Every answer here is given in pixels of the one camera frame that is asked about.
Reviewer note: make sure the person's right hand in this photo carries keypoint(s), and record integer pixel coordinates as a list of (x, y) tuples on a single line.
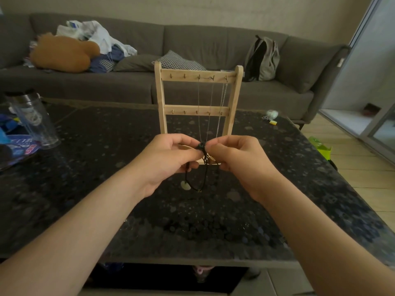
[(247, 166)]

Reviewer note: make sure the person's left hand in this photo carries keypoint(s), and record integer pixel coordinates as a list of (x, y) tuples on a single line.
[(163, 163)]

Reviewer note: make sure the wooden jewelry stand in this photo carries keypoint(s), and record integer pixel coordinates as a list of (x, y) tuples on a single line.
[(191, 74)]

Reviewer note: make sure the person's left forearm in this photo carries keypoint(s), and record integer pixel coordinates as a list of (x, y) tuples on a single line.
[(68, 240)]

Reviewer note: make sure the person's right forearm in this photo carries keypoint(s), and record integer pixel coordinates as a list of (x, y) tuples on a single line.
[(330, 240)]

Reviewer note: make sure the green bag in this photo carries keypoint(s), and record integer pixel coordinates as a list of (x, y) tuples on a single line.
[(320, 148)]

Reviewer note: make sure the small black object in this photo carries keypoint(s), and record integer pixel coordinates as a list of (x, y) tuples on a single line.
[(332, 164)]

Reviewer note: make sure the checkered pillow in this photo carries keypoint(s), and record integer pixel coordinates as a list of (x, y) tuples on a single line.
[(176, 62)]

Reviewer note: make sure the grey flat cushion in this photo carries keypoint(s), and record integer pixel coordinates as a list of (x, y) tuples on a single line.
[(134, 63)]

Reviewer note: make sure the grey backpack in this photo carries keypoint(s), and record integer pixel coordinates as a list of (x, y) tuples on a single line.
[(268, 63)]

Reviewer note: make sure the pink item under table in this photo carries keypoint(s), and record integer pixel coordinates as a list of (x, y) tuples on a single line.
[(202, 271)]

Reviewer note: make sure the blue cloth item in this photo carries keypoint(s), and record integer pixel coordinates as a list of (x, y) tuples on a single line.
[(114, 268)]

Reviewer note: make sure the blue crumpled garment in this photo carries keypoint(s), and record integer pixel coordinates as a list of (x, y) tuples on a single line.
[(115, 55)]

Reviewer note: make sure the grey fabric sofa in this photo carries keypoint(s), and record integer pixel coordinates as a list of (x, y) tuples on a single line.
[(206, 43)]

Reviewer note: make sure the clear plastic tumbler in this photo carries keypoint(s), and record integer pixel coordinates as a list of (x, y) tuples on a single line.
[(35, 121)]

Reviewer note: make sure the dark shoe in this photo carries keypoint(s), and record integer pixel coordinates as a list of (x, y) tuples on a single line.
[(371, 110)]

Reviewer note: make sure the blue printed packet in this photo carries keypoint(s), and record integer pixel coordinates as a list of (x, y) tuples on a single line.
[(24, 146)]

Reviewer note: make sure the white crumpled garment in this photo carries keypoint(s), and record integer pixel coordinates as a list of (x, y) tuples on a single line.
[(102, 35)]

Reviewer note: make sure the brown plush toy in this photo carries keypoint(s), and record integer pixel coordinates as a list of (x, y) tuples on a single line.
[(61, 53)]

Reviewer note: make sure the sliding glass door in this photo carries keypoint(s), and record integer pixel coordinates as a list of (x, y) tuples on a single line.
[(370, 64)]

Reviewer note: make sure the blue plastic bottle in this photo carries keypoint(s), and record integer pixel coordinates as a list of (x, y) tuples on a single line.
[(3, 137)]

